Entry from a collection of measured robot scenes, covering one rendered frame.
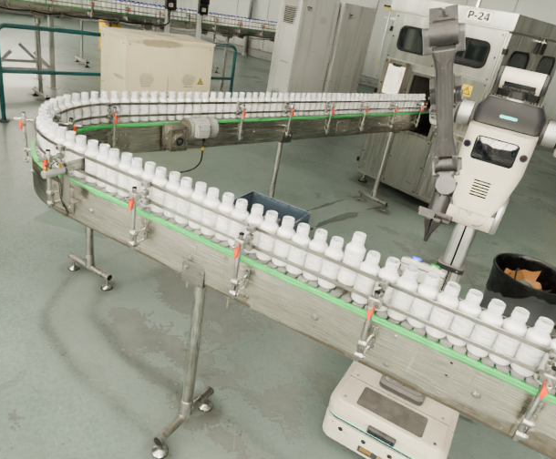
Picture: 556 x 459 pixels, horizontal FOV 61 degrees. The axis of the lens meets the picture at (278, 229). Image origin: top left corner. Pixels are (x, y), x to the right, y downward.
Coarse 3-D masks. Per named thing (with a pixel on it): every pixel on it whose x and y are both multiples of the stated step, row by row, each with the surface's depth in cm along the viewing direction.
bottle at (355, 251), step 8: (360, 232) 139; (352, 240) 138; (360, 240) 137; (352, 248) 137; (360, 248) 137; (344, 256) 140; (352, 256) 138; (360, 256) 138; (352, 264) 138; (344, 272) 140; (352, 272) 140; (344, 280) 141; (352, 280) 141
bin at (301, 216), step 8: (256, 192) 220; (248, 200) 219; (256, 200) 221; (264, 200) 219; (272, 200) 217; (280, 200) 215; (248, 208) 222; (264, 208) 220; (272, 208) 218; (280, 208) 216; (288, 208) 214; (296, 208) 212; (280, 216) 218; (296, 216) 213; (304, 216) 204; (280, 224) 219; (296, 224) 199
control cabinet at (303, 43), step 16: (288, 0) 676; (304, 0) 658; (320, 0) 677; (288, 16) 681; (304, 16) 671; (320, 16) 691; (336, 16) 713; (288, 32) 687; (304, 32) 684; (320, 32) 704; (288, 48) 693; (304, 48) 698; (320, 48) 719; (272, 64) 724; (288, 64) 699; (304, 64) 712; (320, 64) 734; (272, 80) 730; (288, 80) 705; (304, 80) 727; (320, 80) 750; (272, 96) 736
